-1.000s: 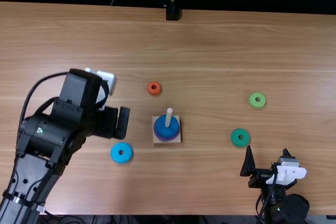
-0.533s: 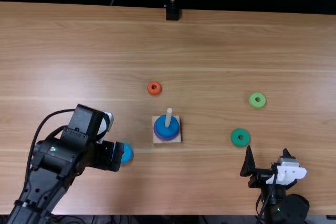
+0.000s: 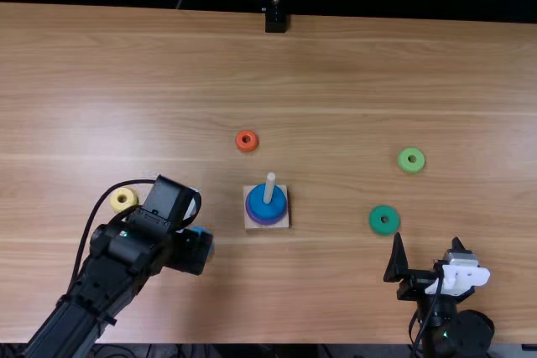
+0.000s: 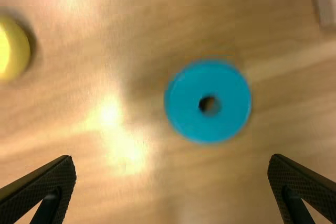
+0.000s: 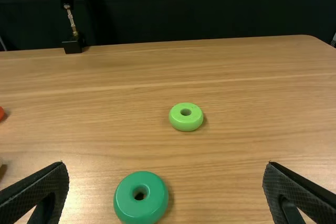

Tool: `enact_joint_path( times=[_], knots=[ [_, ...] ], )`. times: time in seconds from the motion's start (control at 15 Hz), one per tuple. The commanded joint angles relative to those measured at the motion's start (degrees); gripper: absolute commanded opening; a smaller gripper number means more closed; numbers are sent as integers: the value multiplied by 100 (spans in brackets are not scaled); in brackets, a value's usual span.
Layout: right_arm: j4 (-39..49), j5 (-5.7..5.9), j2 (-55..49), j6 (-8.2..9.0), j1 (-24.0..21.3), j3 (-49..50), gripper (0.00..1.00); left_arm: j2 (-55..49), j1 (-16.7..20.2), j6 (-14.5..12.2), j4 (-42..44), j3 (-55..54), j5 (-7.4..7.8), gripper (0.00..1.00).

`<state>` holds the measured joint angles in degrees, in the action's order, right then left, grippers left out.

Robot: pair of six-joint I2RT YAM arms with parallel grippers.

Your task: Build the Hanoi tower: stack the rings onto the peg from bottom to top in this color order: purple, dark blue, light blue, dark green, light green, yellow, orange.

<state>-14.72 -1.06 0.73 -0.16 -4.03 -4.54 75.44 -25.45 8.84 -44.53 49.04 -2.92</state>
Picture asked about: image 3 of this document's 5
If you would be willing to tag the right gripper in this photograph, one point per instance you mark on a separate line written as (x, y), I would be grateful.
(413, 284)

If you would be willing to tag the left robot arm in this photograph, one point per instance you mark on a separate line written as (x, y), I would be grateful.
(84, 291)

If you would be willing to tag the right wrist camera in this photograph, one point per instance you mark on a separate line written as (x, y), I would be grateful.
(461, 276)

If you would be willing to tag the wooden peg base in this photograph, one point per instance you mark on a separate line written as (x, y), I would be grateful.
(268, 186)

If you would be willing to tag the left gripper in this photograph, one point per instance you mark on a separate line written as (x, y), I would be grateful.
(165, 203)

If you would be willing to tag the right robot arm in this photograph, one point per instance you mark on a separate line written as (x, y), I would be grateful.
(474, 328)

